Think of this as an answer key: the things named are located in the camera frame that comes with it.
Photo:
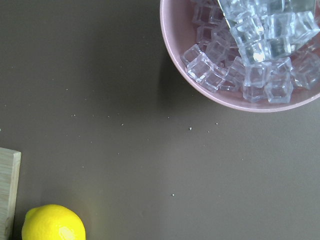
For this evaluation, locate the pink bowl with ice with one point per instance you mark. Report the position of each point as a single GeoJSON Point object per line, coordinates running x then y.
{"type": "Point", "coordinates": [178, 34]}

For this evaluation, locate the yellow lemon right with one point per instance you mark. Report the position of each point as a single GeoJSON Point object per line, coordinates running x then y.
{"type": "Point", "coordinates": [52, 222]}

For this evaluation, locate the wooden cutting board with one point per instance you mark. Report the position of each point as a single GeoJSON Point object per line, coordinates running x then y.
{"type": "Point", "coordinates": [10, 161]}

